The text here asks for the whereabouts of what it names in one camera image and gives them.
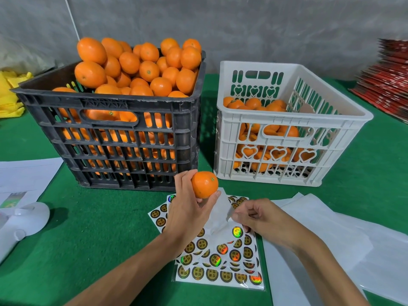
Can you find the heap of labelled oranges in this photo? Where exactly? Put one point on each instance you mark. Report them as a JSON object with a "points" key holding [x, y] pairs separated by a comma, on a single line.
{"points": [[234, 103]]}

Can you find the stack of red cardboard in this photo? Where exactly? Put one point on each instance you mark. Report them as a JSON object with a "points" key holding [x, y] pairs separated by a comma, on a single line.
{"points": [[386, 79]]}

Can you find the pile of oranges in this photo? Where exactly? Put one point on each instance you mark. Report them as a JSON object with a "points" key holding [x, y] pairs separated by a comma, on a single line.
{"points": [[91, 51]]}

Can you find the white handheld controller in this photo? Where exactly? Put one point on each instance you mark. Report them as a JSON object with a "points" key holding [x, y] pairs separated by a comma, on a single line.
{"points": [[29, 220]]}

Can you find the pile of yellow bags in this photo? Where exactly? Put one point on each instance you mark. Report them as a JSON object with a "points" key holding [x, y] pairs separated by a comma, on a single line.
{"points": [[11, 92]]}

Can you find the single orange fruit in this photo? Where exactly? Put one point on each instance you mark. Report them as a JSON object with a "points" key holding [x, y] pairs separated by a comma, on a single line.
{"points": [[204, 185]]}

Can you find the person's left hand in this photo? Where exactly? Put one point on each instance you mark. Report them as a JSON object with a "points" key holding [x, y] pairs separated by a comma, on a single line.
{"points": [[185, 220]]}

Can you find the black plastic crate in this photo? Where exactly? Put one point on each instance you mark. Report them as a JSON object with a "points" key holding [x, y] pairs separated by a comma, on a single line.
{"points": [[182, 111]]}

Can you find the person's right forearm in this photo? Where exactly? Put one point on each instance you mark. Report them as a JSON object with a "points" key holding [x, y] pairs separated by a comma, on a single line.
{"points": [[331, 271]]}

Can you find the person's left forearm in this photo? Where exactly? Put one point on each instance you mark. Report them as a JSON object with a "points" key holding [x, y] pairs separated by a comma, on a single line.
{"points": [[121, 271]]}

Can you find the white pole with black base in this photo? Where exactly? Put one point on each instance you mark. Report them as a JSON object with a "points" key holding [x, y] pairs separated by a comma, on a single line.
{"points": [[72, 19]]}

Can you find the green felt table cover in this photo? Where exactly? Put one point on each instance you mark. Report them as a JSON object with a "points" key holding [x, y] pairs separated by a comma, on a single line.
{"points": [[95, 239]]}

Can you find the person's right hand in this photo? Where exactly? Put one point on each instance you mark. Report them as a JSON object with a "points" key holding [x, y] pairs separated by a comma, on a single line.
{"points": [[271, 223]]}

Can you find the white printed paper sheet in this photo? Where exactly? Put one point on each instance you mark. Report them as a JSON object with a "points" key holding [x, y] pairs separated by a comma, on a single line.
{"points": [[32, 174]]}

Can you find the white plastic crate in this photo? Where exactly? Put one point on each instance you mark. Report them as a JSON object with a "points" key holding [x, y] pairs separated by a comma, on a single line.
{"points": [[255, 64]]}

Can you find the white backing sheet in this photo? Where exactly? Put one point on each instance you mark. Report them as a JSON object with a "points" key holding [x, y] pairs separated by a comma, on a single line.
{"points": [[389, 258], [331, 232]]}

